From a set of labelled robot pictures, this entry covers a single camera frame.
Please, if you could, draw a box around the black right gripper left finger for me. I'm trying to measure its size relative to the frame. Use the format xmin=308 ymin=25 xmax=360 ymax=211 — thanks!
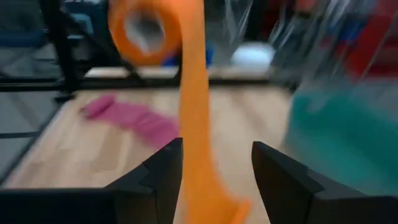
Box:
xmin=0 ymin=137 xmax=184 ymax=224

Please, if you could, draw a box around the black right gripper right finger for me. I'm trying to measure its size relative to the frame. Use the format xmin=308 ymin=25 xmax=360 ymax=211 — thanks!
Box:
xmin=251 ymin=141 xmax=398 ymax=224

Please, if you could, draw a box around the pink elastic bandage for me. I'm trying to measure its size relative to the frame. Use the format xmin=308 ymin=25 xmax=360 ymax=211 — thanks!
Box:
xmin=80 ymin=95 xmax=180 ymax=150

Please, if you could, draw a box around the orange elastic bandage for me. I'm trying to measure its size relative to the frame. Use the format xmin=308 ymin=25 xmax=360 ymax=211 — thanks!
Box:
xmin=108 ymin=0 xmax=252 ymax=224

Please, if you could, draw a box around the teal plastic basket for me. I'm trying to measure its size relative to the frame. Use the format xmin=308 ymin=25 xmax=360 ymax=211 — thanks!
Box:
xmin=284 ymin=83 xmax=398 ymax=197

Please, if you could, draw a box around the black aluminium table frame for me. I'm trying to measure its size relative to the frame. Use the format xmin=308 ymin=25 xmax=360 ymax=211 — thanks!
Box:
xmin=0 ymin=0 xmax=293 ymax=184

